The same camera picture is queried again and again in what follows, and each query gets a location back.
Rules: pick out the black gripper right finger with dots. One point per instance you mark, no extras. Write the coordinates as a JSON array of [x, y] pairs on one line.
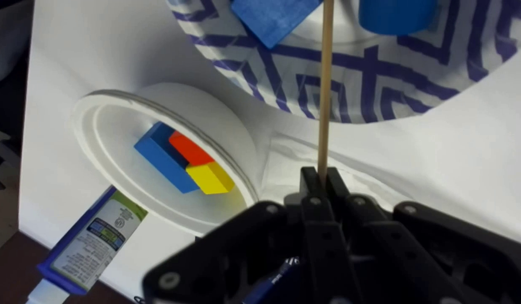
[[438, 253]]

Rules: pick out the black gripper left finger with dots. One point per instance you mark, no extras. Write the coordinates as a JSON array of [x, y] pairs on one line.
[[231, 258]]

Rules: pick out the thin wooden stirrer stick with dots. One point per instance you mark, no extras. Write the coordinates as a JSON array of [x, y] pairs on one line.
[[325, 84]]

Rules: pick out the white plastic bowl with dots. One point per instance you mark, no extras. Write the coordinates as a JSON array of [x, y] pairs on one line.
[[214, 111]]

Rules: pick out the blue white patterned bowl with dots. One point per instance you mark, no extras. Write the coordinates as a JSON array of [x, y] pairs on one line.
[[377, 84]]

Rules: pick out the yellow toy block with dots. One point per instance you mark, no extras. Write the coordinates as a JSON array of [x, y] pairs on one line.
[[210, 177]]

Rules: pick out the red toy block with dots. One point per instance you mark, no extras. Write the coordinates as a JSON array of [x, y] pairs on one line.
[[188, 148]]

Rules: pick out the blue toy block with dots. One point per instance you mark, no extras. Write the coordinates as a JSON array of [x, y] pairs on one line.
[[160, 157]]

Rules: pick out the blue cylinder block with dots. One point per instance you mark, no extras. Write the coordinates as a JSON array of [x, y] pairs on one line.
[[396, 13]]

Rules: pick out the blue flat block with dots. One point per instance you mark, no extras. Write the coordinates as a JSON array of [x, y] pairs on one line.
[[269, 17]]

